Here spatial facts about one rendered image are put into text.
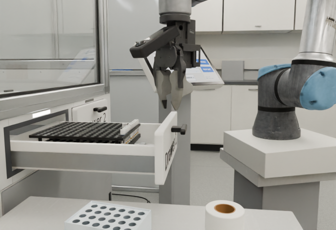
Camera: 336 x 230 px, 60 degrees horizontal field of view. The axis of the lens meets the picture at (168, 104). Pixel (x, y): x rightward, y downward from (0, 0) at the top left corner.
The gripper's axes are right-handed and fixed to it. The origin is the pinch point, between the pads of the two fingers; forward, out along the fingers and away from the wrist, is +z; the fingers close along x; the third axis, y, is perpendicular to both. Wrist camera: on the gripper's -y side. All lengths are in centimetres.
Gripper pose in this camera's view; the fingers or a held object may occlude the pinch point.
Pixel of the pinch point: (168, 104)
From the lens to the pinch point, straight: 68.0
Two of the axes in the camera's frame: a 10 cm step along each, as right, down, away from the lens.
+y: 7.4, -0.8, 6.6
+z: 0.0, 9.9, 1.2
